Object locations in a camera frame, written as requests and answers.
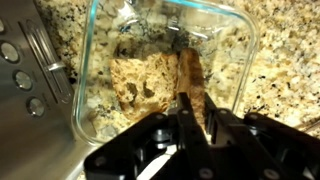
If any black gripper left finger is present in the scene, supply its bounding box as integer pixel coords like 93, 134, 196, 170
84, 93, 214, 180

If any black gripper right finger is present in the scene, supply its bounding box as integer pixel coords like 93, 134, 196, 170
205, 96, 320, 180

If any brown crusted bread slice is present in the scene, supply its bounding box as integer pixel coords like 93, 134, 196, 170
177, 48, 205, 127

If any bread slice lying in container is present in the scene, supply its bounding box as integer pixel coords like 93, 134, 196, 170
109, 53, 178, 121

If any stainless steel toaster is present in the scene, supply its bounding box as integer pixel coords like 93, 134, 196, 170
0, 0, 92, 180

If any clear glass food container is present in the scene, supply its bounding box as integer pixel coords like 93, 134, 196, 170
72, 0, 259, 146

